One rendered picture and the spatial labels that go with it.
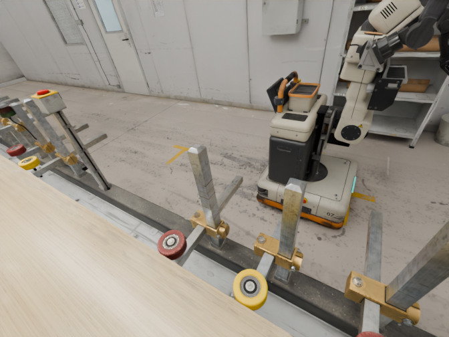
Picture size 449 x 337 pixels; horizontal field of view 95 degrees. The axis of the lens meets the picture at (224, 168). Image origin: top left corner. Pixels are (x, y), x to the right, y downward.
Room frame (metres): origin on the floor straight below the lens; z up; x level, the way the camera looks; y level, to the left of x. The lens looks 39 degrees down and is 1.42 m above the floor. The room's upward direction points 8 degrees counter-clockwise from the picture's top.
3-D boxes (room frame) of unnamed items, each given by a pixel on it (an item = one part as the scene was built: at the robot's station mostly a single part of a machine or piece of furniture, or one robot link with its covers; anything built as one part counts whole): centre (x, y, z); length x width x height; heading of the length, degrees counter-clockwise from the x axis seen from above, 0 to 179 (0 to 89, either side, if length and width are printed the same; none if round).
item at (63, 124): (0.88, 0.66, 0.93); 0.05 x 0.05 x 0.45; 54
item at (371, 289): (0.16, -0.32, 0.83); 0.14 x 0.06 x 0.05; 54
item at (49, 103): (0.88, 0.66, 1.18); 0.07 x 0.07 x 0.08; 54
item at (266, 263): (0.36, -0.14, 0.83); 0.43 x 0.03 x 0.04; 144
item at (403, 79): (1.07, -0.91, 0.99); 0.28 x 0.16 x 0.22; 143
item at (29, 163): (0.93, 0.99, 0.85); 0.08 x 0.08 x 0.11
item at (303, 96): (1.31, -0.59, 0.87); 0.23 x 0.15 x 0.11; 143
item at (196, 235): (0.50, 0.07, 0.81); 0.43 x 0.03 x 0.04; 144
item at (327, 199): (1.24, -0.68, 0.16); 0.67 x 0.64 x 0.25; 53
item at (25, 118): (1.18, 1.07, 0.89); 0.04 x 0.04 x 0.48; 54
